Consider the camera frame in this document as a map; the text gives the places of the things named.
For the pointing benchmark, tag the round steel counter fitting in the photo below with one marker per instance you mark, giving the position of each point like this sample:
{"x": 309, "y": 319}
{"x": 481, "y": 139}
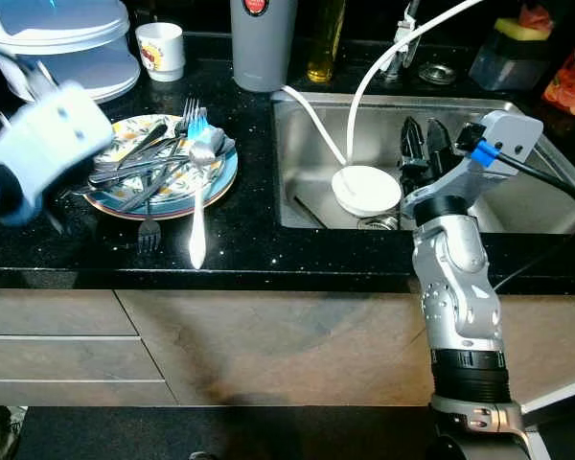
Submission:
{"x": 438, "y": 73}

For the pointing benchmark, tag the small brown drawer front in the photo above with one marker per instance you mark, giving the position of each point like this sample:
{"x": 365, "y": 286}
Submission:
{"x": 48, "y": 314}

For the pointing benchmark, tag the chrome faucet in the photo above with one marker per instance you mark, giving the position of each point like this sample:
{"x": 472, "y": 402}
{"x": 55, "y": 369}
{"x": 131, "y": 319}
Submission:
{"x": 402, "y": 43}

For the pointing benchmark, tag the floral plate with blue rim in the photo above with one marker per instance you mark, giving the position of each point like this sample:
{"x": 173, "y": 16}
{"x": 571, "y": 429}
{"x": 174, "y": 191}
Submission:
{"x": 211, "y": 182}

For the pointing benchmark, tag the steel table knife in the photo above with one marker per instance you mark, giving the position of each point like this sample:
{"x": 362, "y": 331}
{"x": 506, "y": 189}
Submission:
{"x": 134, "y": 172}

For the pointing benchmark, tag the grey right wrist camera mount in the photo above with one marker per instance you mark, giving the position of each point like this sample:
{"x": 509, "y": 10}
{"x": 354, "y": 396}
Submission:
{"x": 508, "y": 139}

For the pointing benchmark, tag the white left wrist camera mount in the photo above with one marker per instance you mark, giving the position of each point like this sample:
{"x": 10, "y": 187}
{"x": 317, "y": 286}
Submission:
{"x": 48, "y": 144}

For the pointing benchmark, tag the white bowl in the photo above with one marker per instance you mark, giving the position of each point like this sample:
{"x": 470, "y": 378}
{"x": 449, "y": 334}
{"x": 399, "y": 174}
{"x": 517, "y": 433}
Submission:
{"x": 366, "y": 190}

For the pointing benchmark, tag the black sponge holder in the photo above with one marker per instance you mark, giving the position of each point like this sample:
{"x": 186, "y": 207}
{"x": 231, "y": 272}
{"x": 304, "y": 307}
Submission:
{"x": 508, "y": 67}

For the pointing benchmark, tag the thin black stick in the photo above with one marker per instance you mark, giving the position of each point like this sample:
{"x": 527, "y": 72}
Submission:
{"x": 307, "y": 211}

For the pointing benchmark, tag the white tiered plastic container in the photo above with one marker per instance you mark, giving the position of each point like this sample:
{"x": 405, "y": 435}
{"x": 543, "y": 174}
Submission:
{"x": 67, "y": 43}

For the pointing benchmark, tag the steel sink drain strainer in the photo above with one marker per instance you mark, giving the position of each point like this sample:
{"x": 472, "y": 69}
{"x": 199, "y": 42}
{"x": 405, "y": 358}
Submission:
{"x": 379, "y": 223}

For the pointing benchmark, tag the pink scrubber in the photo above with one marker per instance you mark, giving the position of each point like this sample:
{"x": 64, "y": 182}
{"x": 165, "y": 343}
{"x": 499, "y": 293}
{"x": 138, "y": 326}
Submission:
{"x": 535, "y": 17}

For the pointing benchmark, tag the narrow brown drawer front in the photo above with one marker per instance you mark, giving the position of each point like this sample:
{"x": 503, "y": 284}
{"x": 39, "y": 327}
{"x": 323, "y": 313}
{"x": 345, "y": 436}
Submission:
{"x": 77, "y": 394}

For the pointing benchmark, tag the white printed cup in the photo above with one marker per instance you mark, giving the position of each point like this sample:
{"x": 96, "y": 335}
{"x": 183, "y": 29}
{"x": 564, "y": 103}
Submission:
{"x": 161, "y": 53}

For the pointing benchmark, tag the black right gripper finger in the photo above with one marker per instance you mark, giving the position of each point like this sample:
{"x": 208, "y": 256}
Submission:
{"x": 438, "y": 139}
{"x": 412, "y": 144}

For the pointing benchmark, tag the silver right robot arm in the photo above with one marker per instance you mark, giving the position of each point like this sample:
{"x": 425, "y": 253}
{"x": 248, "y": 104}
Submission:
{"x": 455, "y": 287}

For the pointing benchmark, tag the stainless steel sink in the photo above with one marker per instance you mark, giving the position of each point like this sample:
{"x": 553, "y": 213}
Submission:
{"x": 527, "y": 206}

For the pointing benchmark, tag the grey tumbler with red logo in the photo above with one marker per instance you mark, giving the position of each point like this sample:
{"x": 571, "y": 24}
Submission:
{"x": 264, "y": 48}

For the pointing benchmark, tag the yellow sponge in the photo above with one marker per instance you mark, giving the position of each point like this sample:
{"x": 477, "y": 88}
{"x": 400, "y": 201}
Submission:
{"x": 513, "y": 30}

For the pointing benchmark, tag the medium brown drawer front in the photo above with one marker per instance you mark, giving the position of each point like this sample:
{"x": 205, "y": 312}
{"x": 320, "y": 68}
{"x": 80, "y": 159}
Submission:
{"x": 67, "y": 359}

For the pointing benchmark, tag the olive oil glass bottle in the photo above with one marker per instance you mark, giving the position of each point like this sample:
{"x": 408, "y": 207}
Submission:
{"x": 324, "y": 48}

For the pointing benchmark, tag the large brown cabinet panel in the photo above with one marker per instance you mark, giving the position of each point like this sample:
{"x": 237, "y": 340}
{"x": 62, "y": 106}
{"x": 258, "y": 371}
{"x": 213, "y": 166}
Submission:
{"x": 287, "y": 345}

